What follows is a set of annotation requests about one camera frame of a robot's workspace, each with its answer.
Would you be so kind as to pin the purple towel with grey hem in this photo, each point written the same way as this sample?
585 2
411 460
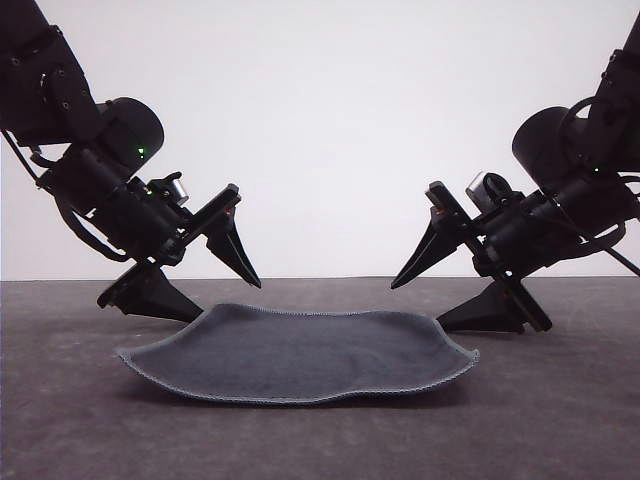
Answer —
300 355

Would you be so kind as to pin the grey table cloth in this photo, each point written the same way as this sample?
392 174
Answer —
320 445

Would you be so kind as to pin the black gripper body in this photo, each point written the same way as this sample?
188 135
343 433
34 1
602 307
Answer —
125 210
530 230

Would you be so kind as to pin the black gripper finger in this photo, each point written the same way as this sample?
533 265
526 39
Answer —
157 297
492 312
432 250
235 250

